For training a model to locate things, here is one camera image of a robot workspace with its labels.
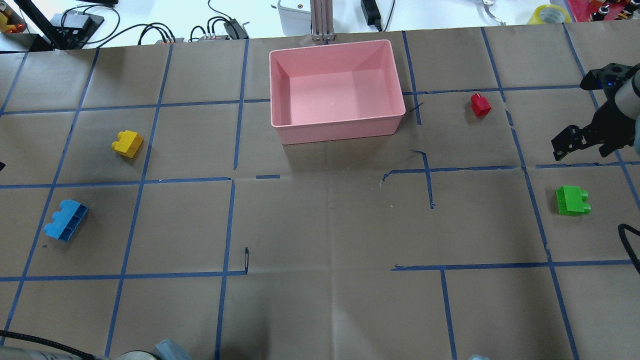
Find white square device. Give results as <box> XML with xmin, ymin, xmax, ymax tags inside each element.
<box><xmin>276</xmin><ymin>0</ymin><xmax>312</xmax><ymax>37</ymax></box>

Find pink plastic box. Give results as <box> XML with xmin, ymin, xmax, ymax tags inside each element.
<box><xmin>269</xmin><ymin>39</ymin><xmax>406</xmax><ymax>145</ymax></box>

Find yellow block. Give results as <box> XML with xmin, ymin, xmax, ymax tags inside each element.
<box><xmin>110</xmin><ymin>130</ymin><xmax>144</xmax><ymax>158</ymax></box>

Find red block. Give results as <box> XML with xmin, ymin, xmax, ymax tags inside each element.
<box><xmin>470</xmin><ymin>93</ymin><xmax>492</xmax><ymax>118</ymax></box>

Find red parts tray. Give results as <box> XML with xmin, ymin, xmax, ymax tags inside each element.
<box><xmin>565</xmin><ymin>0</ymin><xmax>640</xmax><ymax>23</ymax></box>

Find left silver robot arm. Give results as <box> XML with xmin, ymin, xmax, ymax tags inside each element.
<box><xmin>0</xmin><ymin>330</ymin><xmax>192</xmax><ymax>360</ymax></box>

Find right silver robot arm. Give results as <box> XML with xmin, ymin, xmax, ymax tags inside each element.
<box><xmin>551</xmin><ymin>63</ymin><xmax>640</xmax><ymax>162</ymax></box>

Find yellow tape roll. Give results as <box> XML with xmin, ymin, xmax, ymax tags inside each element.
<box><xmin>526</xmin><ymin>4</ymin><xmax>572</xmax><ymax>25</ymax></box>

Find green block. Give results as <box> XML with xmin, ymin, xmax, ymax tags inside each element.
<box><xmin>555</xmin><ymin>185</ymin><xmax>592</xmax><ymax>217</ymax></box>

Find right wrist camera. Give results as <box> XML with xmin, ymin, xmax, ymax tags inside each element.
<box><xmin>579</xmin><ymin>63</ymin><xmax>640</xmax><ymax>91</ymax></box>

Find black power adapter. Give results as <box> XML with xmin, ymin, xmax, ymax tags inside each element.
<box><xmin>359</xmin><ymin>0</ymin><xmax>382</xmax><ymax>31</ymax></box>

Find blue block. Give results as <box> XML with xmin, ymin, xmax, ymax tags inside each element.
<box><xmin>43</xmin><ymin>199</ymin><xmax>89</xmax><ymax>243</ymax></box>

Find aluminium frame post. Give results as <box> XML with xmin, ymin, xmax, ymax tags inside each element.
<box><xmin>310</xmin><ymin>0</ymin><xmax>335</xmax><ymax>42</ymax></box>

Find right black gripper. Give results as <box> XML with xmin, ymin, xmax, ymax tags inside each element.
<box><xmin>551</xmin><ymin>100</ymin><xmax>639</xmax><ymax>162</ymax></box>

